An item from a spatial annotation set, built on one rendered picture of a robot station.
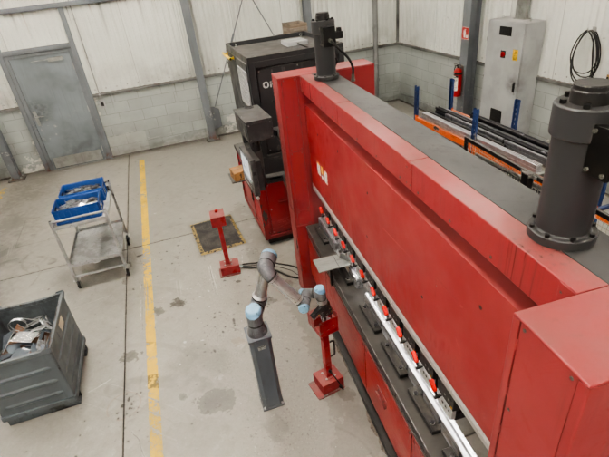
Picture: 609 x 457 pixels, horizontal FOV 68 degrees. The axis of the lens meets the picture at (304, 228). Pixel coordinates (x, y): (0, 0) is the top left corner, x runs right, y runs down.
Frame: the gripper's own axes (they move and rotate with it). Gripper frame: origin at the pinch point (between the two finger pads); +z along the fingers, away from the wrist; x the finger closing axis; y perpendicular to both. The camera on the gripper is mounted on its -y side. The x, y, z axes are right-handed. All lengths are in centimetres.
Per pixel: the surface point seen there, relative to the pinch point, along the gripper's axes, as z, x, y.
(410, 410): -13, -101, 1
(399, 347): -21, -67, 20
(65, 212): -34, 293, -160
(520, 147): -54, 28, 233
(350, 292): -10.7, 5.8, 29.1
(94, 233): 31, 353, -149
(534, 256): -156, -160, 6
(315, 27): -188, 83, 73
